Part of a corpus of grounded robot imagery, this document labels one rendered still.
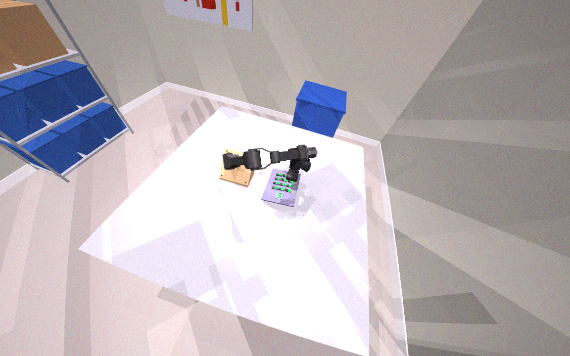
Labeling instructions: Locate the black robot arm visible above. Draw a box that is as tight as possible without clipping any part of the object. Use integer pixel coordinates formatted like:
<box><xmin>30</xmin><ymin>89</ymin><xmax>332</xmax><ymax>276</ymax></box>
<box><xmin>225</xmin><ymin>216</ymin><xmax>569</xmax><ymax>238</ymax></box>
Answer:
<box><xmin>222</xmin><ymin>144</ymin><xmax>318</xmax><ymax>172</ymax></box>

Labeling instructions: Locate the pale lavender switch panel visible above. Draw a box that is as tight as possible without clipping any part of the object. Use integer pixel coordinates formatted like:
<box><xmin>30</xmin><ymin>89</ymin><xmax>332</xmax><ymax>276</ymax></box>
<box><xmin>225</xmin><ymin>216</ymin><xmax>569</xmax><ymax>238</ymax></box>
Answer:
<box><xmin>261</xmin><ymin>169</ymin><xmax>301</xmax><ymax>207</ymax></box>

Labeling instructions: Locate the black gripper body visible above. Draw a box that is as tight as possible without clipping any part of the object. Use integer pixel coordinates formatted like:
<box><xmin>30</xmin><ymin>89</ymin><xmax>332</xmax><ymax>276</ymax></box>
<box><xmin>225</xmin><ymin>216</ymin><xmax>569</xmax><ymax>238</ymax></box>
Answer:
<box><xmin>286</xmin><ymin>160</ymin><xmax>301</xmax><ymax>182</ymax></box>

